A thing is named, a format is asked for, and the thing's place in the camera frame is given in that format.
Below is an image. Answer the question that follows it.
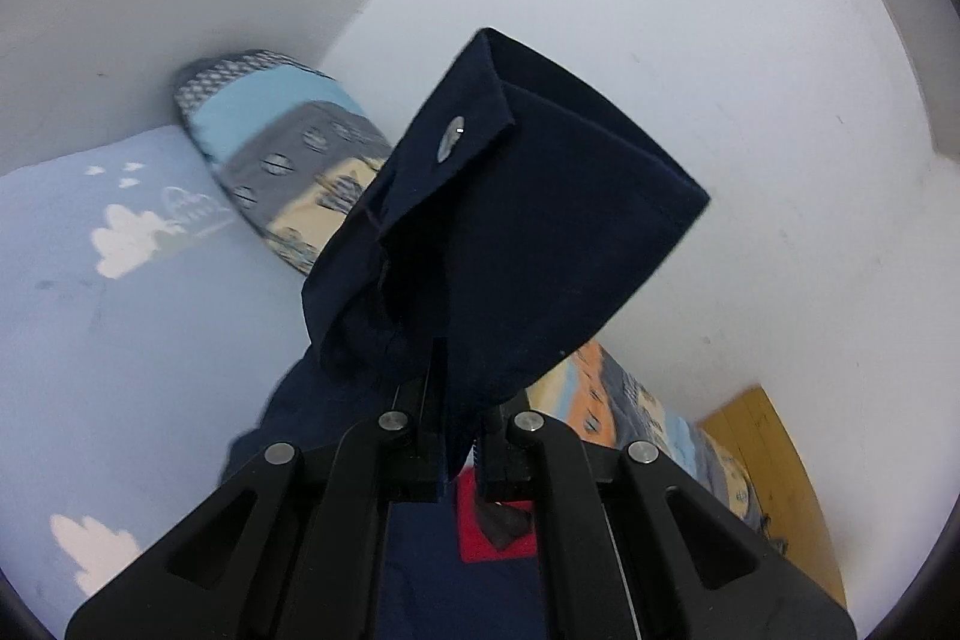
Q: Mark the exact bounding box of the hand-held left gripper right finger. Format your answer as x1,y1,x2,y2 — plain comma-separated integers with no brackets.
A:
475,410,856,640

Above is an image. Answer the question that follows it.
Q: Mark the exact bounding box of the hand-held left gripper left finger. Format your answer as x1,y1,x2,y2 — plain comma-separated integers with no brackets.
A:
66,340,445,640

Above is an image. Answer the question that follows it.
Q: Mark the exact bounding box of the navy blue work jacket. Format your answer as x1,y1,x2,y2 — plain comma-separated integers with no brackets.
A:
217,26,711,640

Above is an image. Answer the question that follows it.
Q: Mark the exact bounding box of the yellow wooden panel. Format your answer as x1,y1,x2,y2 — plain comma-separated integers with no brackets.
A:
696,385,850,611

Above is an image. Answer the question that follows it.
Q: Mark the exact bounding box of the light blue cloud bed sheet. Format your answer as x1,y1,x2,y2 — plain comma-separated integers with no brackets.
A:
0,126,327,615

